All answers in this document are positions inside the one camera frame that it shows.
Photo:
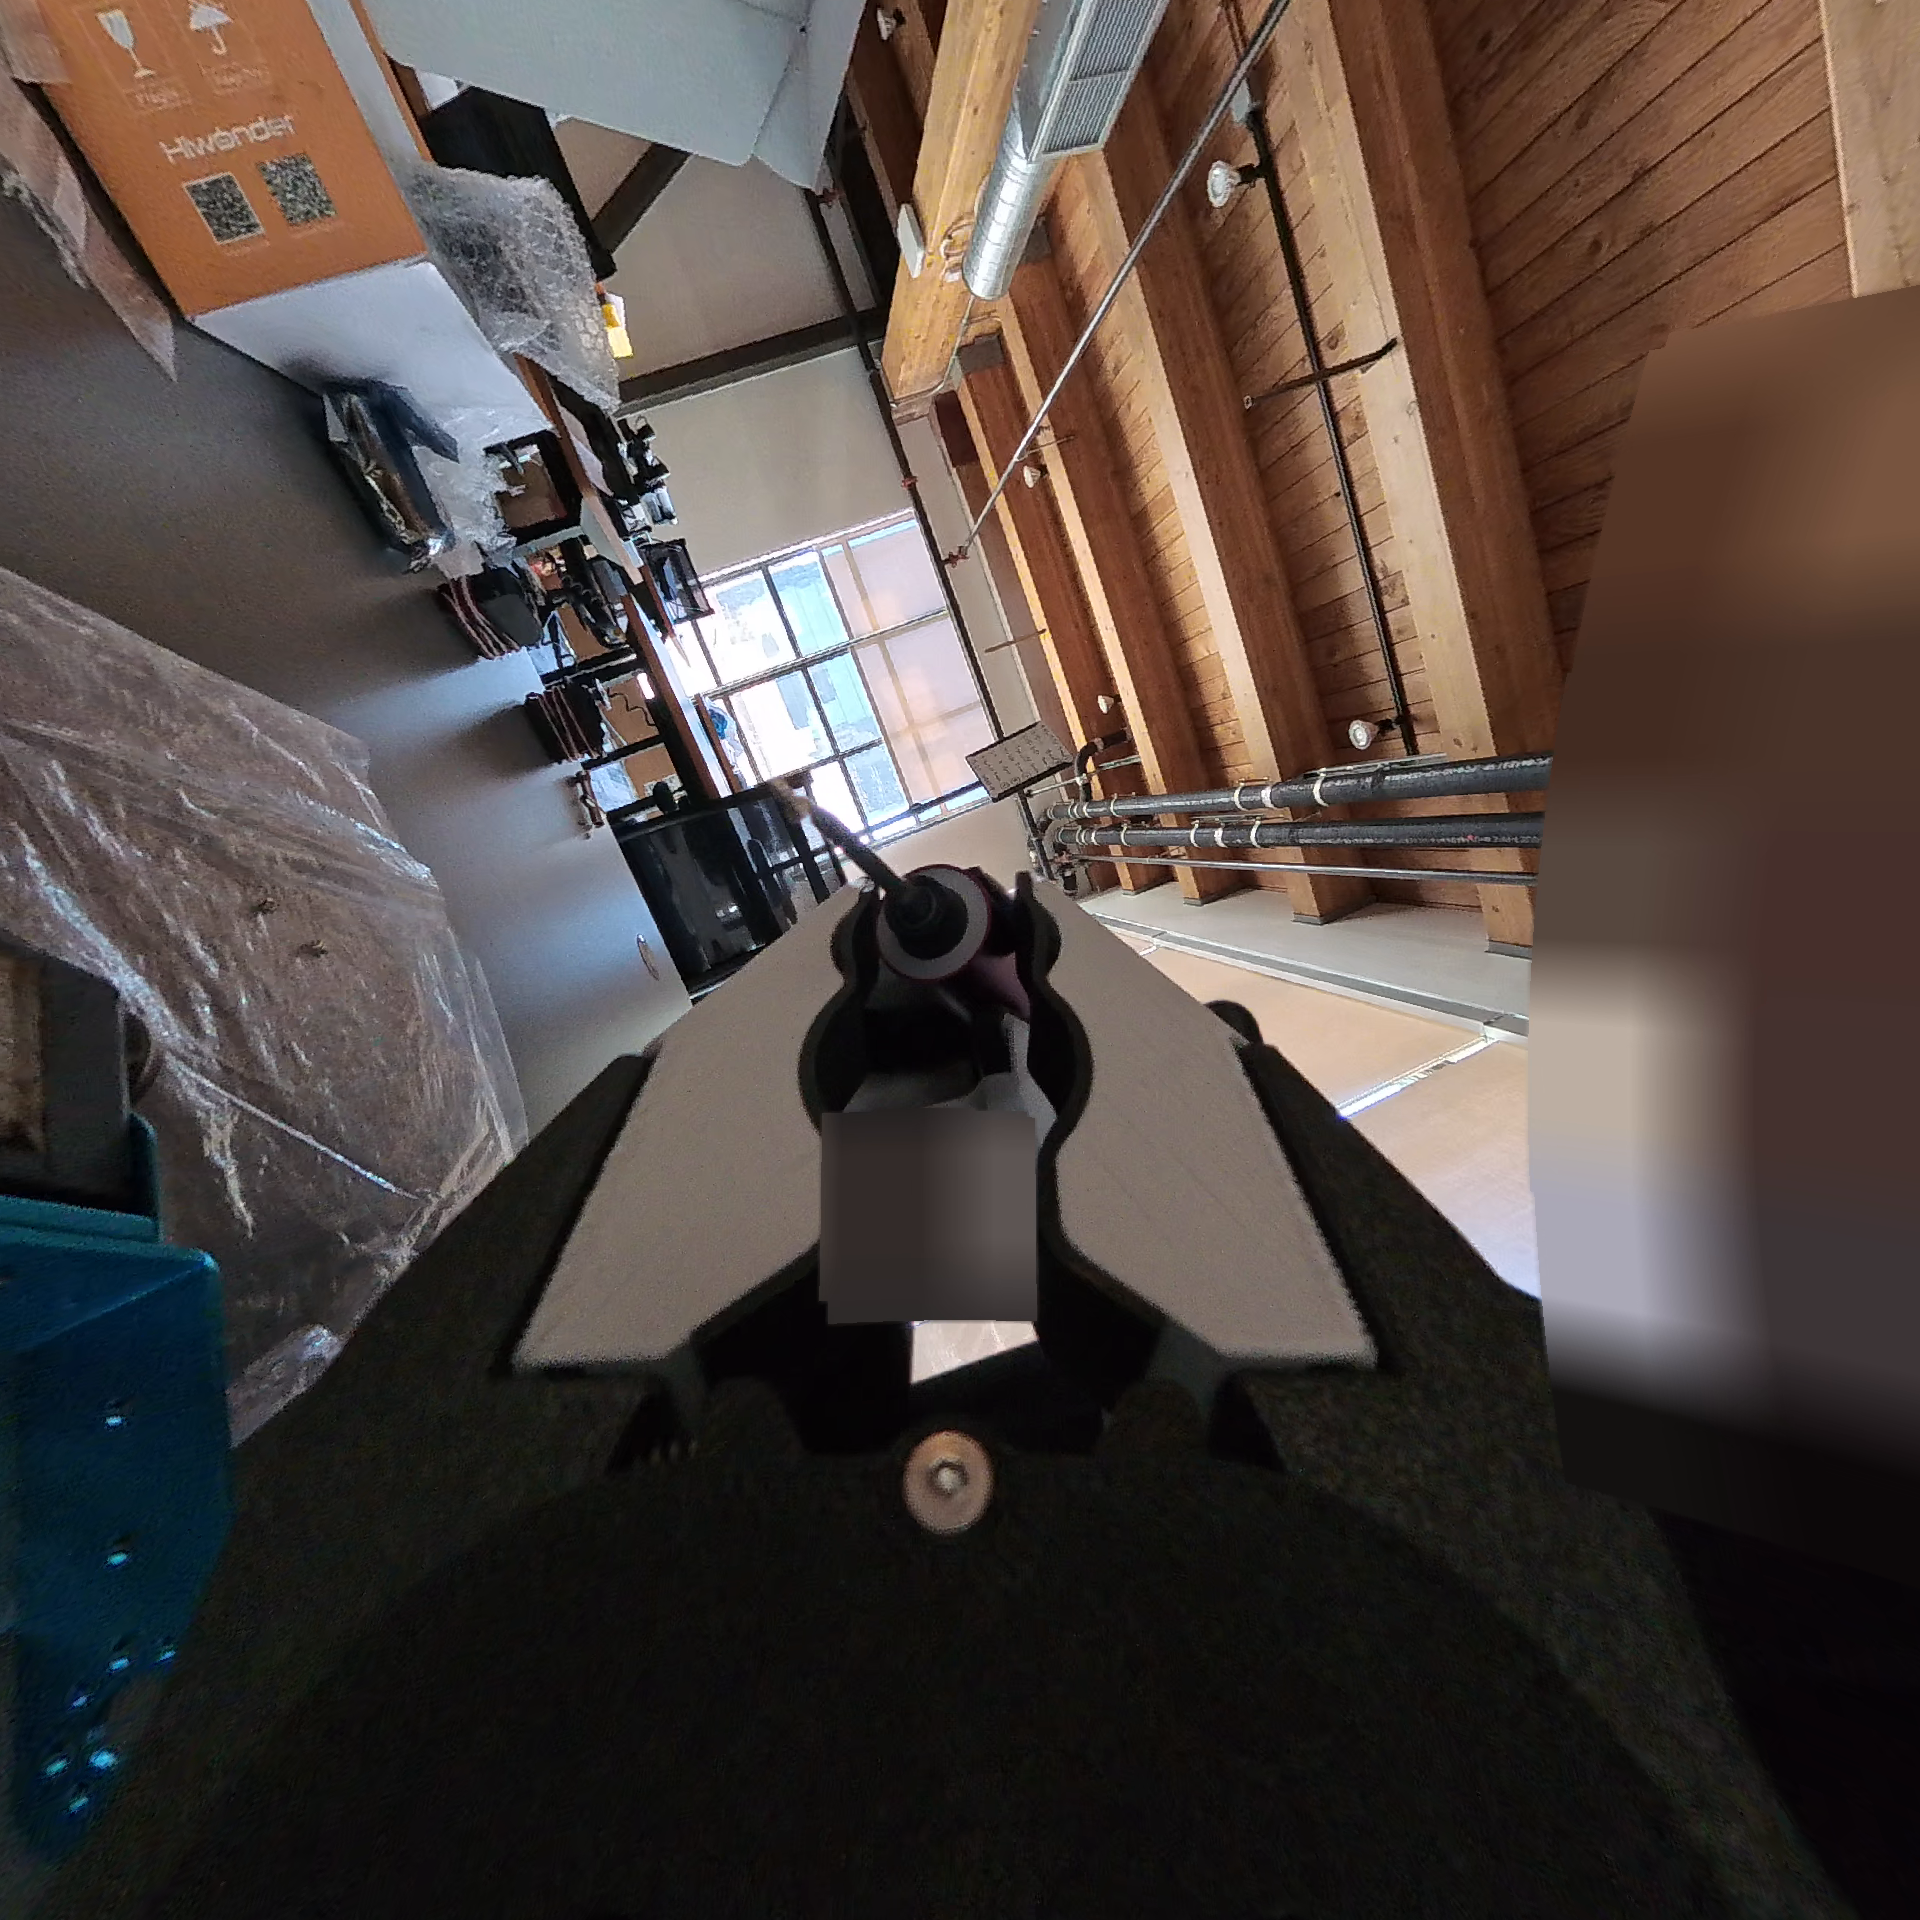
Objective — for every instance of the perforated metal panel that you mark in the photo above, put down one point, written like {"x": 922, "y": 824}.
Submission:
{"x": 1020, "y": 761}

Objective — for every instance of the small brown desk object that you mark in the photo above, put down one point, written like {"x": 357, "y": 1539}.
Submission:
{"x": 586, "y": 803}

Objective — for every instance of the wood-edged desk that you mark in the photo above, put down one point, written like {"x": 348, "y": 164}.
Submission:
{"x": 681, "y": 704}

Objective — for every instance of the black servo motor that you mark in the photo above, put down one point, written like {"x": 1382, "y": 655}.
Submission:
{"x": 84, "y": 1079}

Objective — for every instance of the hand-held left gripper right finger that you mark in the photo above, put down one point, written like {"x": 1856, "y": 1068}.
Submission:
{"x": 1201, "y": 1201}

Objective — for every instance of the bubble wrap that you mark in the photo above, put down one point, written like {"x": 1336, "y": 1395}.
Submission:
{"x": 510, "y": 253}

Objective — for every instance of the red electric screwdriver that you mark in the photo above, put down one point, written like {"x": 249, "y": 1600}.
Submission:
{"x": 991, "y": 961}

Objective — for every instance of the silver foil bag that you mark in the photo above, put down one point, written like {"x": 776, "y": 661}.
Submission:
{"x": 389, "y": 480}

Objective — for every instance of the large window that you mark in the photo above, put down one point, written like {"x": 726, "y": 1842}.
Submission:
{"x": 840, "y": 674}

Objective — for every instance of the black mesh cabinet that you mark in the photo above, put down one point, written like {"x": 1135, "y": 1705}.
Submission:
{"x": 704, "y": 900}

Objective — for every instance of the large clear plastic bag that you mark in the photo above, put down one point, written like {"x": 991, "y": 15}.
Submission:
{"x": 225, "y": 840}

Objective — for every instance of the blue metal servo bracket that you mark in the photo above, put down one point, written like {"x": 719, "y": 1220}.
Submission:
{"x": 106, "y": 1424}

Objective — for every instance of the black insulated pipe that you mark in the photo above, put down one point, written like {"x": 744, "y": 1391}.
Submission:
{"x": 1425, "y": 833}
{"x": 1425, "y": 780}

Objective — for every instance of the ceiling spotlight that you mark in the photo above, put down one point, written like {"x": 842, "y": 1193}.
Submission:
{"x": 1362, "y": 735}
{"x": 1229, "y": 180}

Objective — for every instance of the silver ventilation duct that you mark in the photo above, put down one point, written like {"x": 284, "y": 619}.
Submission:
{"x": 1004, "y": 225}

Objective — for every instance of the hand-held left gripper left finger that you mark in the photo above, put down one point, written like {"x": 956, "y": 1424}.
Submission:
{"x": 676, "y": 1201}

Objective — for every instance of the crumpled plastic wrap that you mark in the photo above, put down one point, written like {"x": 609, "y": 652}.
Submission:
{"x": 61, "y": 225}

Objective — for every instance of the person's black top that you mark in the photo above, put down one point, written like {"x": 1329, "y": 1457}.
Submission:
{"x": 1799, "y": 1723}

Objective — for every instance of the orange and white cardboard box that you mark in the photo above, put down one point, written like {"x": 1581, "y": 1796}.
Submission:
{"x": 136, "y": 180}

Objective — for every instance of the grey desk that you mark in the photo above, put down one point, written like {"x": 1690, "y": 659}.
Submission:
{"x": 225, "y": 464}

